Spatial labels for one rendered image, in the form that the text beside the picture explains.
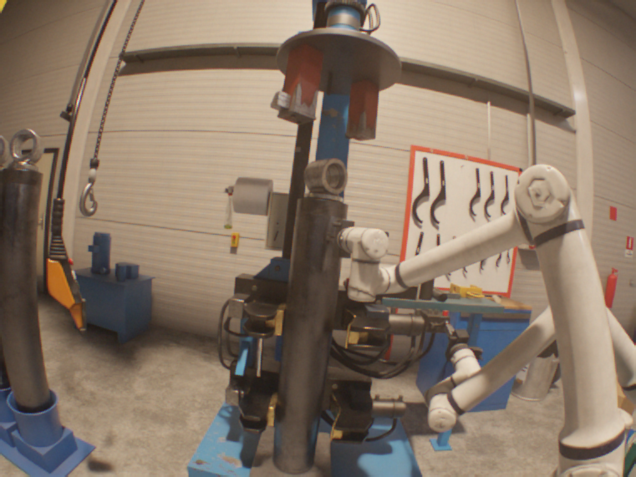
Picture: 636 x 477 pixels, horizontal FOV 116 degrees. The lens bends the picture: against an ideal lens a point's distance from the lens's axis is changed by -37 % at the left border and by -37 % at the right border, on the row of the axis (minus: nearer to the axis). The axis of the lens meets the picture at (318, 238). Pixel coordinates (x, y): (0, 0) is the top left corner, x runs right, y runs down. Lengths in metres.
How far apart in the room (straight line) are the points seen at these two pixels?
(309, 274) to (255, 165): 2.35
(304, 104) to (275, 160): 2.21
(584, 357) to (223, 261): 3.29
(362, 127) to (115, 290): 2.70
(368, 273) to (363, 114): 0.82
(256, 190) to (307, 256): 1.03
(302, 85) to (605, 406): 1.32
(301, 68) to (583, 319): 1.19
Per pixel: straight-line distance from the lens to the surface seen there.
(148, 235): 3.87
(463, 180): 3.67
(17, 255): 1.52
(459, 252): 0.88
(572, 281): 0.63
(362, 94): 1.54
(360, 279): 0.91
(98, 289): 3.45
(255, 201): 2.15
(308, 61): 1.32
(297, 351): 1.31
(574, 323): 0.64
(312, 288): 1.23
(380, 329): 1.24
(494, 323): 2.59
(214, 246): 3.50
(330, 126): 1.79
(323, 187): 1.26
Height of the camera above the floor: 1.35
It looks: 1 degrees down
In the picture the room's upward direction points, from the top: 7 degrees clockwise
